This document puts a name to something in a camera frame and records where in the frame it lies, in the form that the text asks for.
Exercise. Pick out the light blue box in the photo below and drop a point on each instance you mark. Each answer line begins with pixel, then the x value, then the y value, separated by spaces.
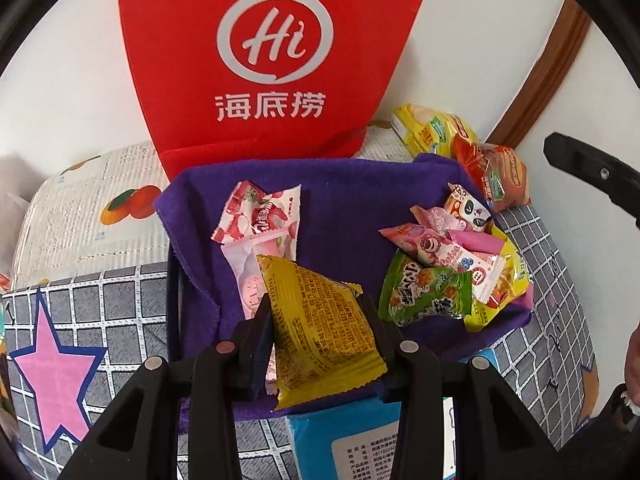
pixel 340 440

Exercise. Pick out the brown wooden door frame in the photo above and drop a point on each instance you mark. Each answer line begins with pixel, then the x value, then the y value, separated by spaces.
pixel 550 75

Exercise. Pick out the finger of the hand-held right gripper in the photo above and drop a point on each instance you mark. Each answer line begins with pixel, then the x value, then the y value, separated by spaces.
pixel 590 165

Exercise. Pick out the purple towel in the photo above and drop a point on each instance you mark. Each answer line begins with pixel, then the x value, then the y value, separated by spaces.
pixel 340 210

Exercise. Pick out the grey grid bedsheet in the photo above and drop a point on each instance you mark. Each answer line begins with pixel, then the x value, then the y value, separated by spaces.
pixel 125 310

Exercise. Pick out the white plastic bag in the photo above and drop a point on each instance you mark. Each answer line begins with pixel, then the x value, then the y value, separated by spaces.
pixel 12 220

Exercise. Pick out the pink bear snack packet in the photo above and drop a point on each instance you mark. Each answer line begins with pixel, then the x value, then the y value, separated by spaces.
pixel 425 245

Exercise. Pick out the yellow chip bag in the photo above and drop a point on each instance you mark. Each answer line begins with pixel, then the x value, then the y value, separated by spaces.
pixel 415 125

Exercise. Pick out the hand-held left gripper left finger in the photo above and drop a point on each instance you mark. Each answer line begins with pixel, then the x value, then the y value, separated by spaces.
pixel 260 340

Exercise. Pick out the red chip bag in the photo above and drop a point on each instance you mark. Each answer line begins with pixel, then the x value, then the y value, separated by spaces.
pixel 505 180

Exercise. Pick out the yellow green snack packet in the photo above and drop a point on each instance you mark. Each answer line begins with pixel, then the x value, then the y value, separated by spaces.
pixel 510 280

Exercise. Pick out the red paper bag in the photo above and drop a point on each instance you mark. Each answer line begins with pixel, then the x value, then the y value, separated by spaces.
pixel 175 60

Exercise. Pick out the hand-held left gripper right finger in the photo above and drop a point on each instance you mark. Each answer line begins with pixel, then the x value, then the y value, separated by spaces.
pixel 380 330

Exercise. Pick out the pale pink snack packet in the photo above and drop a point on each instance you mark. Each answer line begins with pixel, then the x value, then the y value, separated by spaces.
pixel 245 270

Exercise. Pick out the panda print snack packet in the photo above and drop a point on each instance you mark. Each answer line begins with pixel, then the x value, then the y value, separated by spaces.
pixel 467 207

